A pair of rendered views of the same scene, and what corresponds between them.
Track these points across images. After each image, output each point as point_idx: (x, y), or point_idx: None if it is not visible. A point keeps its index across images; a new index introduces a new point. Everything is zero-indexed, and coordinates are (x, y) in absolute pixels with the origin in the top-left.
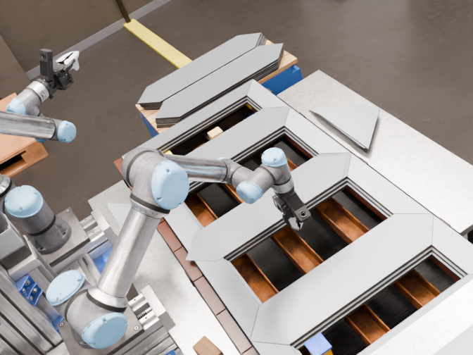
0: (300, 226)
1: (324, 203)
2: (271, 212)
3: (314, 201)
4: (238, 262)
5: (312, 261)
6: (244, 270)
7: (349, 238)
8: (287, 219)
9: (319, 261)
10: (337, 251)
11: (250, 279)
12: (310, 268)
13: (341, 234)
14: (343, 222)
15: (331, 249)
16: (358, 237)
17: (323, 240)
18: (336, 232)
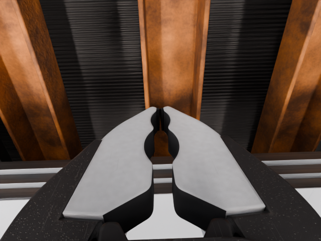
0: (152, 110)
1: (55, 158)
2: (193, 226)
3: (37, 180)
4: (274, 145)
5: (157, 38)
6: (284, 122)
7: (18, 10)
8: (281, 218)
9: (144, 12)
10: (92, 68)
11: (296, 94)
12: (175, 24)
13: (47, 55)
14: (31, 91)
15: (100, 77)
16: (8, 22)
17: (103, 102)
18: (77, 102)
